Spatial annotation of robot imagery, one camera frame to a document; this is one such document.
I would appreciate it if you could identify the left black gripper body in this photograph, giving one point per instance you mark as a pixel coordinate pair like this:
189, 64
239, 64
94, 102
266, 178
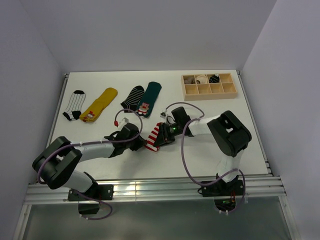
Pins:
130, 144

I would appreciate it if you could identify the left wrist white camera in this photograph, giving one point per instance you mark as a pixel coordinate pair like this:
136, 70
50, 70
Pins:
120, 123

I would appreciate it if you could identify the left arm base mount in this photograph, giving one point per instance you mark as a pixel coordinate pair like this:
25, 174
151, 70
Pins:
91, 201

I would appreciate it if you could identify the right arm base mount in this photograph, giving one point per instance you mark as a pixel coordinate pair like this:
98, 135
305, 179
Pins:
233, 191

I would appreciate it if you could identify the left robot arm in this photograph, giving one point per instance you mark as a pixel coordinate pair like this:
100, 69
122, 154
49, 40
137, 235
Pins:
56, 165

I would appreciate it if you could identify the aluminium front rail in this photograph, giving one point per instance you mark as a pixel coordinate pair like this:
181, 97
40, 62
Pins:
170, 189

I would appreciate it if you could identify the beige rolled sock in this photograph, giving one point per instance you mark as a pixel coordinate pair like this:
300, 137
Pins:
188, 80

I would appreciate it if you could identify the black rolled sock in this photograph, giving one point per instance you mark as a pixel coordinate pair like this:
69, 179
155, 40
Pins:
214, 79

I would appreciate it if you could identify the cream rolled sock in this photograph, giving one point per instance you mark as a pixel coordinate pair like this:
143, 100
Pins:
201, 79

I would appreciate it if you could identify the dark green reindeer sock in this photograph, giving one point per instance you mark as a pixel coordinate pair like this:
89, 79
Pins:
147, 102

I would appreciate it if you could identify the mustard yellow sock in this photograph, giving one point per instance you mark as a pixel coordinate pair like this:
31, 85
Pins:
93, 112

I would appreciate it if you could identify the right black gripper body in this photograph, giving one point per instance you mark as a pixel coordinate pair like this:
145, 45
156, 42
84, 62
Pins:
169, 131

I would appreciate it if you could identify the wooden compartment box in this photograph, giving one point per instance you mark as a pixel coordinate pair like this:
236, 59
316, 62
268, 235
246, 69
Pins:
226, 89

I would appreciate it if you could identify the red white santa sock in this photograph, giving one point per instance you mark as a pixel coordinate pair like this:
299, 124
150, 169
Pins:
150, 142

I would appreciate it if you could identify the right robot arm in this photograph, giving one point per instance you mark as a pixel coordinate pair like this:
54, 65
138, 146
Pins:
229, 133

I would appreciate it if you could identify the black white striped ankle sock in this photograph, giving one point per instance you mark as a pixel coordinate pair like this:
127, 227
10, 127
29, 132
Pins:
133, 99

